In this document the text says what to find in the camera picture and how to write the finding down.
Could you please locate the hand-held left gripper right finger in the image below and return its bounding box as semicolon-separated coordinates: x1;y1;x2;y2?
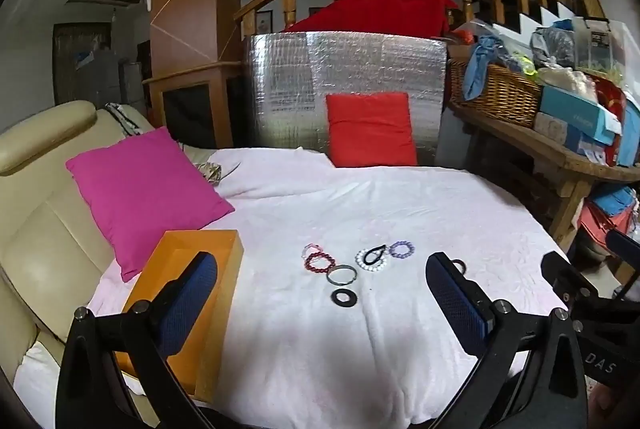
425;251;588;429

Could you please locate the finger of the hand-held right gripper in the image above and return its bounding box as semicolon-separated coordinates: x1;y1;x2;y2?
605;229;640;305
541;251;608;322

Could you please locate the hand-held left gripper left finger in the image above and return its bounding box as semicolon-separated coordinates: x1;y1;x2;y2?
55;251;221;429

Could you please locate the orange cardboard box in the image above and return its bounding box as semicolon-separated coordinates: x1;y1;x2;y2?
107;230;245;402

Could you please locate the purple bead bracelet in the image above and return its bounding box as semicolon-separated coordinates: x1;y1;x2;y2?
389;240;417;260

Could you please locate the black hair tie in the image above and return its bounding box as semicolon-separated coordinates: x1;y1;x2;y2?
361;243;388;266

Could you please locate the black scrunchie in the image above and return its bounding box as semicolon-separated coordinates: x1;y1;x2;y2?
330;289;361;308

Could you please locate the dark red bead bracelet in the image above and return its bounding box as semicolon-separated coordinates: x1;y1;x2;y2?
304;251;336;274

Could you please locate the grey ring bangle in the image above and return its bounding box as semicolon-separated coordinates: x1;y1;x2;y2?
326;264;358;287

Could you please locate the person's right hand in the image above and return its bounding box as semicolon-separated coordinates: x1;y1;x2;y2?
587;381;640;429

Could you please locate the orange plastic bag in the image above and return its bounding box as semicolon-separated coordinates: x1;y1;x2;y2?
580;186;640;255

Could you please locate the blue box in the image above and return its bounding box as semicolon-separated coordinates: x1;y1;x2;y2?
617;99;640;167

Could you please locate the white blanket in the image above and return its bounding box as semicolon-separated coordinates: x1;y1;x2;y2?
15;146;571;429

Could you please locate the pink pillow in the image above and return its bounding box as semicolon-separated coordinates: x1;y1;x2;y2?
66;126;236;282

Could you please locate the wooden bench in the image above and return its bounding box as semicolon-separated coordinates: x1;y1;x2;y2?
447;101;640;260

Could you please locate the patterned cloth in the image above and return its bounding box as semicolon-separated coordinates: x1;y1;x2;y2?
192;160;243;184

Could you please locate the red gift bag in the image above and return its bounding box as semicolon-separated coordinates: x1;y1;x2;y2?
595;76;628;130

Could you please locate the teal cardboard box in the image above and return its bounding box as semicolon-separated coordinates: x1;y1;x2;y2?
539;85;623;146

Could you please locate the beige leather sofa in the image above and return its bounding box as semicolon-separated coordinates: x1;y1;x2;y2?
0;100;221;410

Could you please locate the cream cloth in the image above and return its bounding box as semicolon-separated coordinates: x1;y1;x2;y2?
542;68;598;102

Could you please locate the wicker basket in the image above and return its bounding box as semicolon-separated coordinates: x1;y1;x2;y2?
448;59;543;128

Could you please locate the red pillow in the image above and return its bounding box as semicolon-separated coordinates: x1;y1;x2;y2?
325;92;418;168

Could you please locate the striped cloth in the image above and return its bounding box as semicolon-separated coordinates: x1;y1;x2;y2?
106;103;151;134

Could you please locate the clear plastic container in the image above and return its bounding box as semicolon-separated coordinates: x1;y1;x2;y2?
572;16;640;77

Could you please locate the grey plastic bag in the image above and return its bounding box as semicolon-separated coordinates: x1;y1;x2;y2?
530;26;578;70

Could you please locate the blue cloth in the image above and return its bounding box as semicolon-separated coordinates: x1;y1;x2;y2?
462;35;506;102

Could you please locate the wooden cabinet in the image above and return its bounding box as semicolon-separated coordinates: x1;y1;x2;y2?
142;61;246;150

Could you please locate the silver foil panel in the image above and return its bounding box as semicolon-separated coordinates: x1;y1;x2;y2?
242;30;448;167

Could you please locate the dark wooden door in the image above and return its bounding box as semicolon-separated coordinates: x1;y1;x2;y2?
52;23;112;107

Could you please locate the red cloth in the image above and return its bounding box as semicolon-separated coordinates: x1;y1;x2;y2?
282;0;458;40

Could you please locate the white bead bracelet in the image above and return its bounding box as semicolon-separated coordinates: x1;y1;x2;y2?
355;249;388;273

